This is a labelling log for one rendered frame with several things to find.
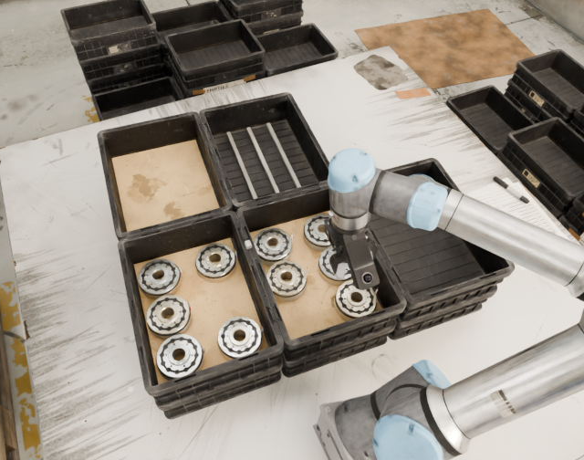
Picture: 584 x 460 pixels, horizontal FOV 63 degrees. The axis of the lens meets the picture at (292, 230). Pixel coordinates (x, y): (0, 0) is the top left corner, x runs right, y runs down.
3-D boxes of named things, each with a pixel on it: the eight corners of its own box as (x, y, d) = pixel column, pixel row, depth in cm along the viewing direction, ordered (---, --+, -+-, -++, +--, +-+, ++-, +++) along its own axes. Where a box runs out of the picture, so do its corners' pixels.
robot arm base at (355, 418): (393, 470, 102) (429, 448, 99) (354, 475, 92) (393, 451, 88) (363, 403, 111) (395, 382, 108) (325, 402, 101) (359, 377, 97)
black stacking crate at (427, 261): (498, 292, 125) (516, 270, 116) (399, 327, 118) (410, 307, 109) (423, 183, 146) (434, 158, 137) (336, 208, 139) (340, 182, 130)
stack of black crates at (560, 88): (581, 144, 255) (620, 93, 228) (539, 161, 247) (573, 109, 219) (531, 99, 276) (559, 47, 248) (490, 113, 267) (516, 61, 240)
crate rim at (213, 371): (286, 352, 103) (286, 348, 102) (148, 399, 97) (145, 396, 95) (234, 214, 125) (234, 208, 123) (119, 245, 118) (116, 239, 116)
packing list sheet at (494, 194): (581, 247, 148) (582, 246, 147) (525, 274, 141) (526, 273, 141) (512, 175, 165) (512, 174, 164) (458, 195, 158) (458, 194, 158)
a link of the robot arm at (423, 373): (417, 422, 103) (468, 390, 98) (409, 458, 90) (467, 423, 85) (380, 377, 104) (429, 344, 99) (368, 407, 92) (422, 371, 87)
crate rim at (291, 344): (407, 310, 110) (410, 306, 108) (286, 352, 103) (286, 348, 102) (338, 186, 132) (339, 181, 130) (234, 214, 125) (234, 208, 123)
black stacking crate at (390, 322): (397, 327, 118) (408, 307, 109) (286, 366, 111) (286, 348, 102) (335, 208, 139) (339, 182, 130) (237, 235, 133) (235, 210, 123)
